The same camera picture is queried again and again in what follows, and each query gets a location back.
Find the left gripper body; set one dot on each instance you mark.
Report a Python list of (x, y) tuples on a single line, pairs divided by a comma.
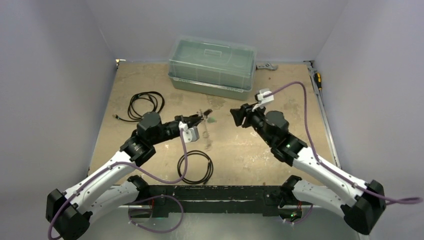
[(170, 128)]

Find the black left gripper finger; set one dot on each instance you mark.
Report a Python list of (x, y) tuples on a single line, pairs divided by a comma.
[(182, 118), (193, 122)]

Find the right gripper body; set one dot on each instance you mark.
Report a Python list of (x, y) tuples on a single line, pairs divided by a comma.
[(246, 114)]

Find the green key tag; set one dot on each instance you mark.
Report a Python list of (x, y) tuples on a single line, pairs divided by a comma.
[(211, 120)]

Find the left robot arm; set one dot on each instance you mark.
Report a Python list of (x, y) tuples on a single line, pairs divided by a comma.
[(71, 212)]

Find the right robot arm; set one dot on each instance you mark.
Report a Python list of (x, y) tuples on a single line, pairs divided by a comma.
[(352, 198)]

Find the silver adjustable wrench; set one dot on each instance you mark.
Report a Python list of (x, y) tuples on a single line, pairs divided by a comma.
[(267, 66)]

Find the yellow black screwdriver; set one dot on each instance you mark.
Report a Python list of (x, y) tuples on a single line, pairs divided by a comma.
[(318, 80)]

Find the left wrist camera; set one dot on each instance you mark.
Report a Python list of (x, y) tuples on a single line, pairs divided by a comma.
[(188, 134)]

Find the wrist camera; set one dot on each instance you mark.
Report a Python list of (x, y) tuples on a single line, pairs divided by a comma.
[(188, 134), (263, 98)]

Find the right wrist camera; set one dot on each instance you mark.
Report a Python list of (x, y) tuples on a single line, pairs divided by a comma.
[(263, 98)]

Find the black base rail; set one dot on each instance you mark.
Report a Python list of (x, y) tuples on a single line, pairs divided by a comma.
[(267, 200)]

